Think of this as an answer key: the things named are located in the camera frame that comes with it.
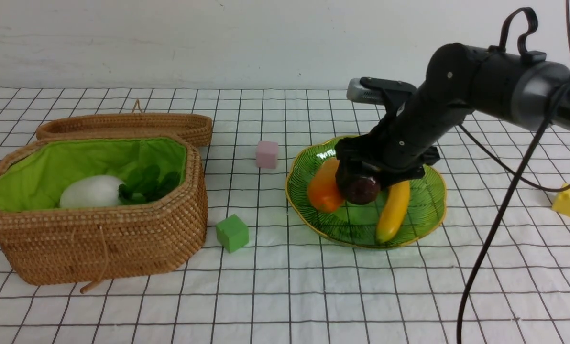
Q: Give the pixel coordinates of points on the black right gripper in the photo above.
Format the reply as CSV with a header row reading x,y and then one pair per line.
x,y
380,160

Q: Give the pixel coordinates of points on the dark red toy passionfruit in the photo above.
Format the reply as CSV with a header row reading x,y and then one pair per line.
x,y
360,191

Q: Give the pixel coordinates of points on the yellow toy banana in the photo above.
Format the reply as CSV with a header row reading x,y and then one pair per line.
x,y
394,212

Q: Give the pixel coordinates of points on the orange toy mango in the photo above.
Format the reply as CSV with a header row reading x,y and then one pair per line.
x,y
322,190

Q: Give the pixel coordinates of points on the orange toy carrot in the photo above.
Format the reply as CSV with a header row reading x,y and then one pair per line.
x,y
147,184

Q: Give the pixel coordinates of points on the white toy radish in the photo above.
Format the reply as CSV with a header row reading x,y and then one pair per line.
x,y
94,191

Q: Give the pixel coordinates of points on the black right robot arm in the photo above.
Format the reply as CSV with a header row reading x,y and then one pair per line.
x,y
460,80

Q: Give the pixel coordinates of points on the green glass leaf plate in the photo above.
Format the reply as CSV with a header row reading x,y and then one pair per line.
x,y
354,225

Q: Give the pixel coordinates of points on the pink foam cube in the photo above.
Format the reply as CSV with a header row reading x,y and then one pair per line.
x,y
267,154

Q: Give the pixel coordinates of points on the white grid tablecloth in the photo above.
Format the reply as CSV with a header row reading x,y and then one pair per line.
x,y
288,285

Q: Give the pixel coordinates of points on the green foam cube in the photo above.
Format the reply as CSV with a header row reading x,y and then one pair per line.
x,y
232,233

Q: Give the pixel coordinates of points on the woven rattan basket lid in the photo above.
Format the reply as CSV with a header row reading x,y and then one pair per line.
x,y
194,129

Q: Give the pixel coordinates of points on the woven rattan basket green lining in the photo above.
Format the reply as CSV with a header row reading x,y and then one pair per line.
x,y
46,244

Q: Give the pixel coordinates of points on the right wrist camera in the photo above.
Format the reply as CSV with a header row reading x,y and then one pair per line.
x,y
374,91

